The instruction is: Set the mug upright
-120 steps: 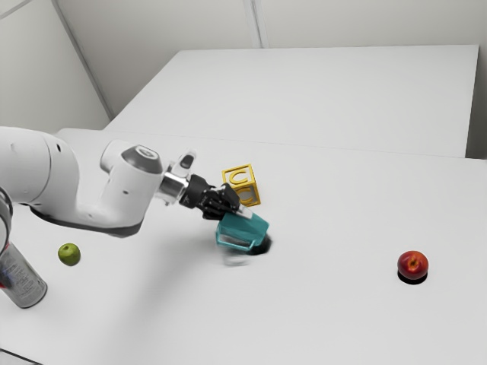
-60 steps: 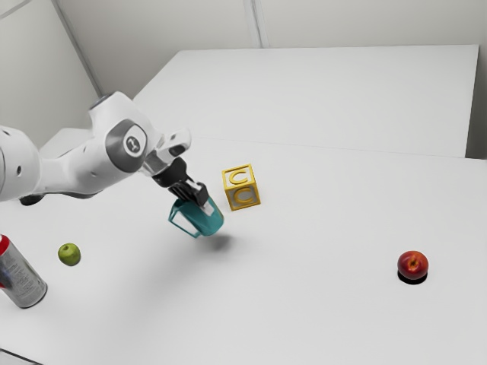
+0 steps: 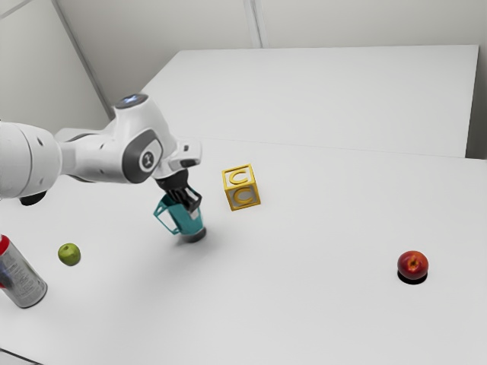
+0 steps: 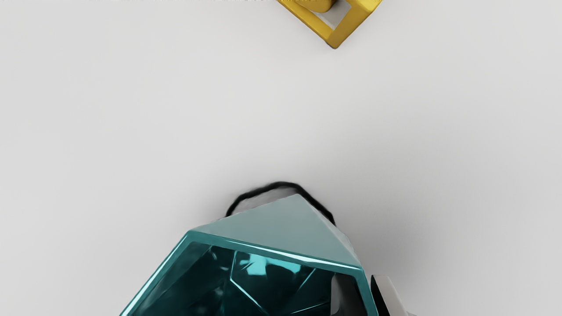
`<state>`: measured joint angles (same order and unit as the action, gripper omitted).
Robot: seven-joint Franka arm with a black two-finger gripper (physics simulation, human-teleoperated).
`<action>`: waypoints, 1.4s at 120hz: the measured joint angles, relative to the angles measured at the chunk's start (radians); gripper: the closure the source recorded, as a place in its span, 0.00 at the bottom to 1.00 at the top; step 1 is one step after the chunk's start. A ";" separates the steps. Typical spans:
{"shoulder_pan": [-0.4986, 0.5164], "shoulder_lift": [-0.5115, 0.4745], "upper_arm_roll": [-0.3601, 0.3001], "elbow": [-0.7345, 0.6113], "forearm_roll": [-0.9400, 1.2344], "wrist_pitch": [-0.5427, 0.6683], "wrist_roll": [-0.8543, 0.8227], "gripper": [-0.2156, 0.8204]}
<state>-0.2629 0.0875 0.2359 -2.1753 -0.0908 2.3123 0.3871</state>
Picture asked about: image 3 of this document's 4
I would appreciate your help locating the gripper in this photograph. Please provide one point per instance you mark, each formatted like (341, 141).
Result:
(176, 182)

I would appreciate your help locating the teal faceted mug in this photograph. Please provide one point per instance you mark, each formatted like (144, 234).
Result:
(182, 218)

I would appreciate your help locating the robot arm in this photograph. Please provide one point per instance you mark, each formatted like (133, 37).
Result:
(95, 152)

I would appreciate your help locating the yellow letter block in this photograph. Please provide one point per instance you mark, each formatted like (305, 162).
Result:
(241, 187)

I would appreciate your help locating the green apple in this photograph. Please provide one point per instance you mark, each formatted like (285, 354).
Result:
(69, 254)

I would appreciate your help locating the silver can with red top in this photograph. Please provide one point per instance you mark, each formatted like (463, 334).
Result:
(21, 273)

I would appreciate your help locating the red apple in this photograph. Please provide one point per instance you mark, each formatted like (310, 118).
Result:
(412, 264)

